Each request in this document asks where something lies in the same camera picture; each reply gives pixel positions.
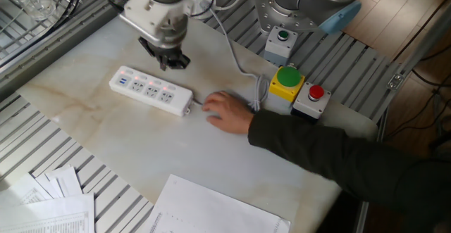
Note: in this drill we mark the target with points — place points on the grey box small green button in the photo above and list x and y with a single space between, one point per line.
278 48

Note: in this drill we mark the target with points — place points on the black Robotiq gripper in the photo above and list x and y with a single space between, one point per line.
165 50

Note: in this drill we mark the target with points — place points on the white marble slab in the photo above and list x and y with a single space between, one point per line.
194 155

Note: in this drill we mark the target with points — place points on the printed table paper sheet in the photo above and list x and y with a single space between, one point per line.
46 215

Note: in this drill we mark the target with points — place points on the grey aluminium rail beam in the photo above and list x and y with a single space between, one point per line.
42 53

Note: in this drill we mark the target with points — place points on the grey box red button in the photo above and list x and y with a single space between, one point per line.
310 106

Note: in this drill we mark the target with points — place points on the right forearm dark sleeve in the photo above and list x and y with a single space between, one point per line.
352 166

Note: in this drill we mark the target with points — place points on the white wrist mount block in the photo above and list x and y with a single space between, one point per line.
148 11

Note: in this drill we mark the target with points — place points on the large handwritten paper sheet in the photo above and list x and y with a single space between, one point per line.
211 212

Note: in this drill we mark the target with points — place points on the white paper sheet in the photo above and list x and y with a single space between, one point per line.
21 190
68 182

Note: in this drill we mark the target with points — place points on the person's right hand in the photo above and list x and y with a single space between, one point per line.
229 115

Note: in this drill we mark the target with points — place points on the yellow box green mushroom button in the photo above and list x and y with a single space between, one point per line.
282 88

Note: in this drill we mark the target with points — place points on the white four-switch power strip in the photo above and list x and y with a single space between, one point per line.
151 90

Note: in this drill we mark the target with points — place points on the round white socket hub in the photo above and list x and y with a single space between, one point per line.
201 11

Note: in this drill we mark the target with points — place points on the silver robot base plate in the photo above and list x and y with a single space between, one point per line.
267 11

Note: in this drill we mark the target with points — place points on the aluminium frame strut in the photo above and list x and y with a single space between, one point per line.
419 46

